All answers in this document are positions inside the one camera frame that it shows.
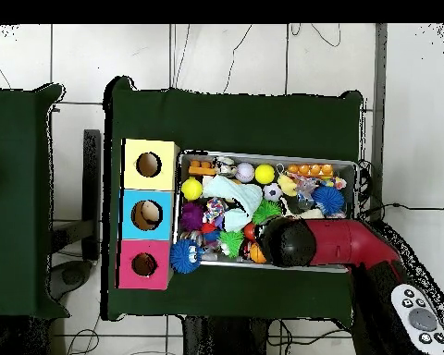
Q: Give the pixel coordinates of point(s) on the mint green cloth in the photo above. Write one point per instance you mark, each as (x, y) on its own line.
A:
(233, 192)

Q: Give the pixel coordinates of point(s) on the yellow plush duck toy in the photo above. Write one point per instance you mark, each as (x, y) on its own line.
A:
(286, 185)

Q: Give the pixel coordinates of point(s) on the blue spiky monster toy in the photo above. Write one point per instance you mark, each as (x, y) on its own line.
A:
(185, 256)

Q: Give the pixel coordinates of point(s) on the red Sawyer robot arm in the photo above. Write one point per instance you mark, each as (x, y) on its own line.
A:
(336, 240)

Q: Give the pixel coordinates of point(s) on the clear mesh bin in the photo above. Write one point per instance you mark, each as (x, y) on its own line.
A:
(251, 159)

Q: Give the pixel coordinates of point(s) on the wooden box with three holes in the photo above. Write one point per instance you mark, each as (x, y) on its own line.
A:
(148, 218)

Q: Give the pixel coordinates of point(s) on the white baseball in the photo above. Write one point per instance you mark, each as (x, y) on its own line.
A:
(245, 172)

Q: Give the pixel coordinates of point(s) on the purple spiky monster toy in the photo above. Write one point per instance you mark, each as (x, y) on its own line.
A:
(191, 216)

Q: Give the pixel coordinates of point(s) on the red rubber ball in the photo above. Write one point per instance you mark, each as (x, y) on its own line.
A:
(249, 231)

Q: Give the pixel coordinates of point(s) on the plain yellow ball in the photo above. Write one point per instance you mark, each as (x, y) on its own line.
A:
(264, 173)

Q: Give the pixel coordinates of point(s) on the black and white soccer ball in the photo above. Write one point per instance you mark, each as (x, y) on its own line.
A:
(272, 192)

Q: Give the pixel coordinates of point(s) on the orange basketball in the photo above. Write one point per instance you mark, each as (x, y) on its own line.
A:
(256, 254)

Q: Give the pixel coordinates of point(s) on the dark green tablecloth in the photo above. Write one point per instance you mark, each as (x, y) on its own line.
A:
(236, 122)

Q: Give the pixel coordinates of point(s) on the orange four-stud building block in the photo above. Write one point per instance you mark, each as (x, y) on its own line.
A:
(312, 169)

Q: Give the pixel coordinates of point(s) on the blue spiky ball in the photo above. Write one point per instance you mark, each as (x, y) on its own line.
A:
(328, 199)

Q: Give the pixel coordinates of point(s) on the black stand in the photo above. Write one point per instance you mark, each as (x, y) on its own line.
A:
(91, 185)

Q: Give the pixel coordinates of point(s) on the grey stand foot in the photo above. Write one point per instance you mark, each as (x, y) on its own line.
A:
(72, 275)

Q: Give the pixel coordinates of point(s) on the side table with green cloth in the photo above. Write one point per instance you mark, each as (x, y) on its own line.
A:
(14, 203)

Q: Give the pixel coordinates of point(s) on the grey floor rail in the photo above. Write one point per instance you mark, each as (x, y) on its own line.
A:
(379, 111)

